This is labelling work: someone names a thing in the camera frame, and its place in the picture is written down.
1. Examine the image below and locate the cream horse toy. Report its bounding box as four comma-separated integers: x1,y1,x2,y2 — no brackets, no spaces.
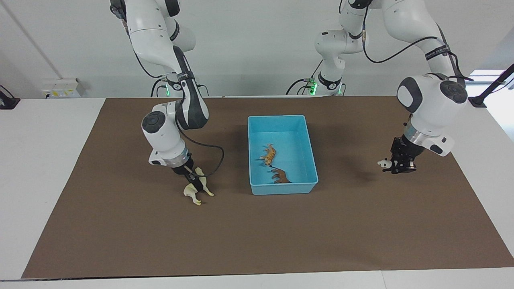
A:
183,167,215,206

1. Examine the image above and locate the black clamp mount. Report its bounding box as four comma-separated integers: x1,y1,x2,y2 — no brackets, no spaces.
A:
0,85,21,110

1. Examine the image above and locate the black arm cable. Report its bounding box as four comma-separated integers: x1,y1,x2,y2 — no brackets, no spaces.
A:
359,0,475,82
132,40,225,178

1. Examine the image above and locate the white wall socket box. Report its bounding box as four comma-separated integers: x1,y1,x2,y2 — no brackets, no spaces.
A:
42,78,86,99

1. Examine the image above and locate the black camera stand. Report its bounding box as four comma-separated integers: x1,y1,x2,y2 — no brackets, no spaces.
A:
467,63,514,108

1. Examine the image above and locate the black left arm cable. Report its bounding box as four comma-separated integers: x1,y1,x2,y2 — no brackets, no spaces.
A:
359,0,475,82

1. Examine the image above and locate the orange striped tiger toy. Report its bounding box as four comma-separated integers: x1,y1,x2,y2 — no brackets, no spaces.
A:
259,143,278,167

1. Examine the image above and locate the brown table mat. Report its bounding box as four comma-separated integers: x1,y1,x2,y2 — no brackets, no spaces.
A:
21,96,514,279

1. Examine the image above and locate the brown lion toy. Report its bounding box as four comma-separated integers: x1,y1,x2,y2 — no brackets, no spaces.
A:
268,165,292,184

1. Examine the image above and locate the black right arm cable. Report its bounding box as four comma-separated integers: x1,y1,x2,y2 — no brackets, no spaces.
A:
132,40,225,178

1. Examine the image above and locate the light blue storage box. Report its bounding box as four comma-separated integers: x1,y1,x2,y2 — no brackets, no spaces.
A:
247,114,319,196

